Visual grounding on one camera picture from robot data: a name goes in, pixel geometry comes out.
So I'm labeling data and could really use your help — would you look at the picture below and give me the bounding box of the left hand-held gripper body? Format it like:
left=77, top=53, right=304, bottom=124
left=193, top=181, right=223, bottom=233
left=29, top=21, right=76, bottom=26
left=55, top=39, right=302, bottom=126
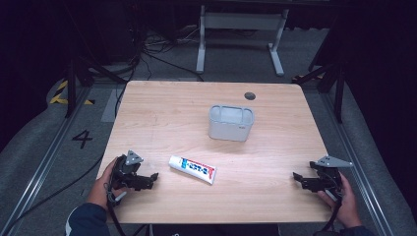
left=110, top=149, right=146, bottom=192

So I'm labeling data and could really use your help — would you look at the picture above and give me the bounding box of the right hand-held gripper cable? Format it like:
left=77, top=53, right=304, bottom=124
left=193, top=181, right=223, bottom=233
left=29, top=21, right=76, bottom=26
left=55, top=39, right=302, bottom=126
left=320, top=195, right=344, bottom=233

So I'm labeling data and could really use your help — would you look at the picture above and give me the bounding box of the person's right hand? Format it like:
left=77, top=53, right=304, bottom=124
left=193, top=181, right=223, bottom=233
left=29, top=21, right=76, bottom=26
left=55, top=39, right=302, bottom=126
left=317, top=172, right=362, bottom=229

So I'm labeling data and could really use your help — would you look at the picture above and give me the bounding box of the white toothpaste tube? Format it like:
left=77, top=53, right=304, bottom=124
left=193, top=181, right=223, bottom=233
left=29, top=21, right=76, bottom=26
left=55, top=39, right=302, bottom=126
left=168, top=154, right=217, bottom=186

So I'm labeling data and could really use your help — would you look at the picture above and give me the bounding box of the bundle of floor cables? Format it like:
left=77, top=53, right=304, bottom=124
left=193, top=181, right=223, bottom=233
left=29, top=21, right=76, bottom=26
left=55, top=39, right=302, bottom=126
left=112, top=24, right=205, bottom=118

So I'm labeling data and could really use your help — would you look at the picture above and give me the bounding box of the long black floor cable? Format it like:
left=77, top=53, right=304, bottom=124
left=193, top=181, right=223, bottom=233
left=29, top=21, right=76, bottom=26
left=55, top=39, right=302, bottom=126
left=0, top=152, right=106, bottom=236

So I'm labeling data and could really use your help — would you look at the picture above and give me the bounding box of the person's left hand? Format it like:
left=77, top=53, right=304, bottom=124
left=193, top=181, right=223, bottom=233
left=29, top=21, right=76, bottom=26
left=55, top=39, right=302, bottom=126
left=86, top=156, right=128, bottom=211

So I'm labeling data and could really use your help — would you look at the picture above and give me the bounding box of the grey plastic holder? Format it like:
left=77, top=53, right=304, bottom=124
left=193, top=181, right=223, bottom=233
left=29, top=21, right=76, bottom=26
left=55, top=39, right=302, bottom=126
left=208, top=103, right=256, bottom=143

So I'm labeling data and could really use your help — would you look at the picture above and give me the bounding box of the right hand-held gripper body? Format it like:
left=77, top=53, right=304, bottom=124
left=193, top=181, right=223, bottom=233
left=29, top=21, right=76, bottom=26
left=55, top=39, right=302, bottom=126
left=309, top=154, right=355, bottom=200

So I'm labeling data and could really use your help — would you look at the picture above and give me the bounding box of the left hand-held gripper cable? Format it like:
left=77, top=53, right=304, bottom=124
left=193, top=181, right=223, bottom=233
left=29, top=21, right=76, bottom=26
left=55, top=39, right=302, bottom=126
left=103, top=182, right=128, bottom=236

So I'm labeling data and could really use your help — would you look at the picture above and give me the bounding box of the yellow black floor tape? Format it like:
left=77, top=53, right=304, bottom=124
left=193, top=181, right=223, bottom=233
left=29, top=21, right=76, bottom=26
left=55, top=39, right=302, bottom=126
left=48, top=80, right=96, bottom=106

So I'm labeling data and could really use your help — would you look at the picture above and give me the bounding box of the black tripod stand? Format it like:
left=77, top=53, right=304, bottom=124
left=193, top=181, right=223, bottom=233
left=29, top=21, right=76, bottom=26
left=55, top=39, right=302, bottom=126
left=63, top=56, right=128, bottom=119
left=292, top=58, right=346, bottom=125

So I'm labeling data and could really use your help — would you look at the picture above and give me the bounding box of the hand-held gripper cable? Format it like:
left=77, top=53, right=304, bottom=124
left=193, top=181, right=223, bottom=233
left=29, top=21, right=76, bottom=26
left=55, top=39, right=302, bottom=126
left=103, top=182, right=128, bottom=236
left=320, top=195, right=344, bottom=233

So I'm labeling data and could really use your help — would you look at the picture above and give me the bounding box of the white metal desk frame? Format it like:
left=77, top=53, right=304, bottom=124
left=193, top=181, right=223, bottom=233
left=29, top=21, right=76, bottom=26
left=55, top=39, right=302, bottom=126
left=195, top=4, right=290, bottom=78

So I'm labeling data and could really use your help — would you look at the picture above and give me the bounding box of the metal floor rail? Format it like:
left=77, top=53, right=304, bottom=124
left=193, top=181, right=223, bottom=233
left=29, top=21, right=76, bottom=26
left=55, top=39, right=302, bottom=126
left=0, top=88, right=93, bottom=236
left=318, top=91, right=409, bottom=236

